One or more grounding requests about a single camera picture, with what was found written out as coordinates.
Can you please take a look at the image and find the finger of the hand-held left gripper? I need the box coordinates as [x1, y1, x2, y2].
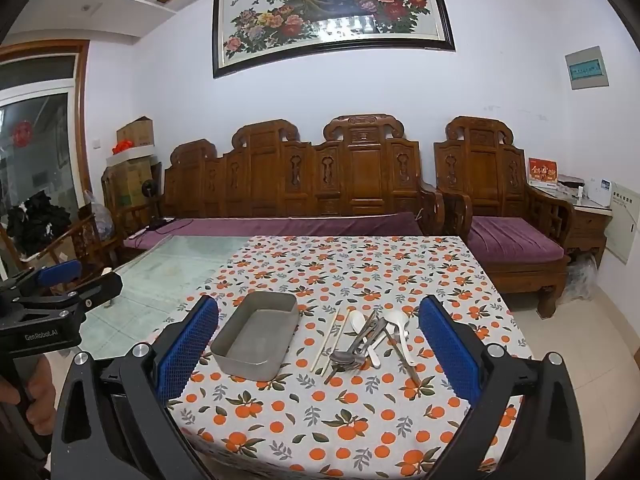
[14, 273, 124, 318]
[0, 259, 84, 307]

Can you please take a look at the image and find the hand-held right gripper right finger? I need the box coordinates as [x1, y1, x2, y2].
[417, 294, 587, 480]

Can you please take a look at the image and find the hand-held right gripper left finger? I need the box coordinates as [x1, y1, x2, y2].
[51, 294, 221, 480]

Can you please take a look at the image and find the rectangular metal tray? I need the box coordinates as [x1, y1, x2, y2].
[210, 291, 300, 380]

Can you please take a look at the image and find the metal spoon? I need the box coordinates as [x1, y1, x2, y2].
[329, 312, 381, 367]
[344, 317, 391, 367]

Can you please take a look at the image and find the metal fork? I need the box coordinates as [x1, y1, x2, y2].
[322, 320, 388, 386]

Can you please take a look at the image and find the person's left hand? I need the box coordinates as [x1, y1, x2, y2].
[0, 354, 54, 410]

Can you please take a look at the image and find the wooden chair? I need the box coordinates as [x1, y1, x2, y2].
[20, 210, 123, 293]

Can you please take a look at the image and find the black clothes pile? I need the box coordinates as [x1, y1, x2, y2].
[5, 191, 71, 256]

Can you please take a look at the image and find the grey plastic bag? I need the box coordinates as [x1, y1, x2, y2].
[82, 190, 117, 241]

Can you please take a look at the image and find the large cardboard box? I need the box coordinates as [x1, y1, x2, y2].
[106, 159, 161, 211]

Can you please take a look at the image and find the orange fruit print tablecloth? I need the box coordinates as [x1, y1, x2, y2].
[165, 235, 533, 480]

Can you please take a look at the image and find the square purple seat cushion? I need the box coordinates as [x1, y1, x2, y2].
[467, 216, 566, 265]

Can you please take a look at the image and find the white flat box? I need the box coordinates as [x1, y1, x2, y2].
[105, 146, 158, 167]

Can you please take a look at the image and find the red paper window decoration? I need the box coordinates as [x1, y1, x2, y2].
[12, 120, 35, 148]

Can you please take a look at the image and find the clear plastic bag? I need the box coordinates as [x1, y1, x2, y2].
[560, 252, 598, 306]

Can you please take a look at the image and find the long purple seat cushion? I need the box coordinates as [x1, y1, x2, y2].
[122, 211, 425, 251]

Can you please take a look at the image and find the small brown cardboard box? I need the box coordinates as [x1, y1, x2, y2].
[116, 116, 154, 148]

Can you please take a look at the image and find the carved wooden armchair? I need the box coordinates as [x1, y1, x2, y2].
[433, 116, 576, 318]

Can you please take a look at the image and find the wooden side table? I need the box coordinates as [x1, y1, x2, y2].
[530, 182, 613, 261]

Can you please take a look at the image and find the carved wooden sofa bench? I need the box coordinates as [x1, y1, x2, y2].
[114, 114, 447, 261]

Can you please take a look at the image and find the red gift box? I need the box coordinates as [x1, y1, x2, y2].
[528, 157, 559, 187]

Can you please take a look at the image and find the pink flat box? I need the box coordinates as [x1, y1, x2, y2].
[557, 174, 588, 196]

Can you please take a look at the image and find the grey electrical panel box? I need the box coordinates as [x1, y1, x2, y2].
[565, 46, 610, 91]

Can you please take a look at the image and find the framed peacock flower painting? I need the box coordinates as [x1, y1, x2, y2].
[212, 0, 457, 80]

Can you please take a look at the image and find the wooden door frame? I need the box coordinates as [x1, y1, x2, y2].
[0, 39, 94, 281]

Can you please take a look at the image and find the white wall cabinet door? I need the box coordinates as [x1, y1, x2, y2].
[604, 182, 640, 266]

